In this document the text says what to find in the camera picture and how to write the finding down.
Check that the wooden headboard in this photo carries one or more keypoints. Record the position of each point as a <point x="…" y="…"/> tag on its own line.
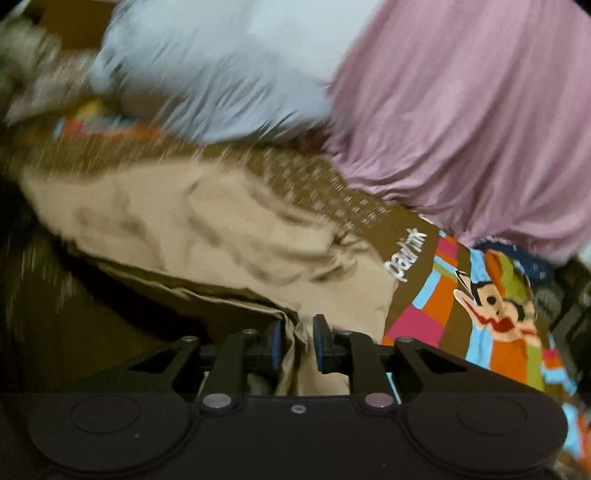
<point x="69" y="21"/>

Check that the beige hooded zip jacket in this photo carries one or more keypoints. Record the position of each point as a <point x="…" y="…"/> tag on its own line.
<point x="207" y="249"/>

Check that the floral patterned pillow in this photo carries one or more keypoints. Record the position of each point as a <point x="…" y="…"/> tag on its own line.
<point x="27" y="69"/>

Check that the brown printed bed sheet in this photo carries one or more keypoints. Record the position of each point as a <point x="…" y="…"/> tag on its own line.
<point x="415" y="277"/>

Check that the grey rolled duvet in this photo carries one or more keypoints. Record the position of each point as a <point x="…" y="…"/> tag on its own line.
<point x="217" y="69"/>

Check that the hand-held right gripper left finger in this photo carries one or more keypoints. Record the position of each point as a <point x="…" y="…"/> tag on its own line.
<point x="276" y="344"/>

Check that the pink curtain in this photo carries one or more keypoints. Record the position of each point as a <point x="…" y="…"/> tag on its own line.
<point x="461" y="115"/>

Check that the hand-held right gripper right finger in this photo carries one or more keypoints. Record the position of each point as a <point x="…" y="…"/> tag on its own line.
<point x="318" y="344"/>

